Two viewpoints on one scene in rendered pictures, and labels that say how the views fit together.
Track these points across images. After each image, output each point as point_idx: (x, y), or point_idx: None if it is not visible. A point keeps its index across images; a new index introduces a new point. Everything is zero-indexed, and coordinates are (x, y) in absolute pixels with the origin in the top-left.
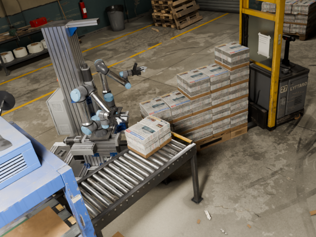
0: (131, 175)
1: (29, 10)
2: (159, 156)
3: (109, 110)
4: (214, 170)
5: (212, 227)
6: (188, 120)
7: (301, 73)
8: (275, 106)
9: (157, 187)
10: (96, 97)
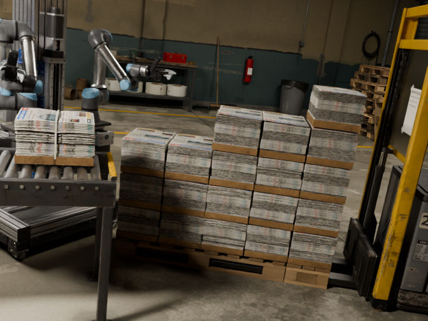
0: (63, 244)
1: (174, 42)
2: (37, 171)
3: (30, 74)
4: (190, 306)
5: None
6: (197, 188)
7: None
8: (396, 252)
9: (71, 276)
10: (25, 46)
